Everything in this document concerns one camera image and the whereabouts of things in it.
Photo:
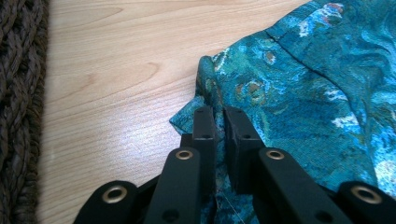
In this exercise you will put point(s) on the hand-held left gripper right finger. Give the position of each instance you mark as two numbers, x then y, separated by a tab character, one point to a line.
244	146

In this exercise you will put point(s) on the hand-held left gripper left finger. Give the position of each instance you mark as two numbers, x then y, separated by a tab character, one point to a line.
204	149

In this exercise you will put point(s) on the teal floral shirt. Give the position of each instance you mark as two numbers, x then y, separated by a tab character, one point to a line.
311	109

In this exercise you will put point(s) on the brown woven basket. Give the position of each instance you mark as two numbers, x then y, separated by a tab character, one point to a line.
21	109

